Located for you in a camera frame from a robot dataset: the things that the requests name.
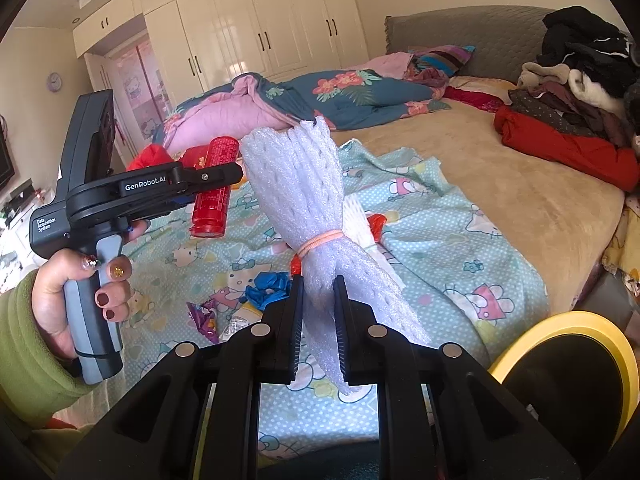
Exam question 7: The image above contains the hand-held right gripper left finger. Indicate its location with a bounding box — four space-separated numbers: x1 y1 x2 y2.
57 275 306 480

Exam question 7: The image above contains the beige bed blanket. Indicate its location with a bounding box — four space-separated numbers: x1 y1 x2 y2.
330 75 626 316

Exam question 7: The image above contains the pink cartoon cat door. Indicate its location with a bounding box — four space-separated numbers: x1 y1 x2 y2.
107 35 173 161

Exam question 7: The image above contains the black clothes pile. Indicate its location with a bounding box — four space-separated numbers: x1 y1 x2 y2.
537 5 633 81

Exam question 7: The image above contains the television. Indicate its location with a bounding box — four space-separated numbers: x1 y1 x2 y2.
0 115 16 186

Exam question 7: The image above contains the cream wardrobe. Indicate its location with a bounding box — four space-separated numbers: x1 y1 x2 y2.
72 0 371 96

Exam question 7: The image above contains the yellow bin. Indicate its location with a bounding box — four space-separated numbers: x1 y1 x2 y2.
192 310 640 480

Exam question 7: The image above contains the person's left hand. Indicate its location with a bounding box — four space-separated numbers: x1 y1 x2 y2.
31 220 151 361

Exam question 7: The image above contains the dark dotted garment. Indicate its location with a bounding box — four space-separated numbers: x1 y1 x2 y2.
507 87 636 146

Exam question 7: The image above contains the white cabinet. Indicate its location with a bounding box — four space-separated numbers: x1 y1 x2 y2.
0 177 61 286

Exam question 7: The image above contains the purple snack wrapper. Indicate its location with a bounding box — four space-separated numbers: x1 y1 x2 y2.
186 299 221 345

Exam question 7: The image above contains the light blue cartoon cat sheet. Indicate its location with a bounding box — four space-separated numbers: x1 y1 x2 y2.
117 140 548 461

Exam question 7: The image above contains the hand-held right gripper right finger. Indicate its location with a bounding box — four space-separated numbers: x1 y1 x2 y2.
332 276 581 480

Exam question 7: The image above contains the blue glove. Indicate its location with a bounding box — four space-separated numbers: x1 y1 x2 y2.
245 271 292 312

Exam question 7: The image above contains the cream fleece garment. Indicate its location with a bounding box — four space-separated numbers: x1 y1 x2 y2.
517 62 626 111

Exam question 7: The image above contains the grey headboard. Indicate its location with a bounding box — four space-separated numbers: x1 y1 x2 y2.
384 5 556 83

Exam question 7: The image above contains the clear snack wrapper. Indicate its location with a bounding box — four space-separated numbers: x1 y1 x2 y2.
220 305 263 343

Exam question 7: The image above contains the white foam net bundle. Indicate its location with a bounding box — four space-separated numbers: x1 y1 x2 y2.
240 116 436 396

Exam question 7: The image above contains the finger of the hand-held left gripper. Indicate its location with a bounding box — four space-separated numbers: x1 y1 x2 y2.
172 160 245 196

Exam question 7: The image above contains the small white foam net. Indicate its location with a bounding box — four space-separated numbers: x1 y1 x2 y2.
342 195 406 291

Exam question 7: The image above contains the striped pillow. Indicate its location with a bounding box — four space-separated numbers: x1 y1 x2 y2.
407 44 476 78

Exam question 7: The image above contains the red patterned cloth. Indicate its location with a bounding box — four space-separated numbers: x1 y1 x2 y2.
442 85 506 113

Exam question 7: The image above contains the yellow cartoon blanket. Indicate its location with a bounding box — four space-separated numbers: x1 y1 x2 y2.
602 205 640 296

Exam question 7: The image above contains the blue floral quilt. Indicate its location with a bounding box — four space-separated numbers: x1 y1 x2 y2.
152 69 451 156

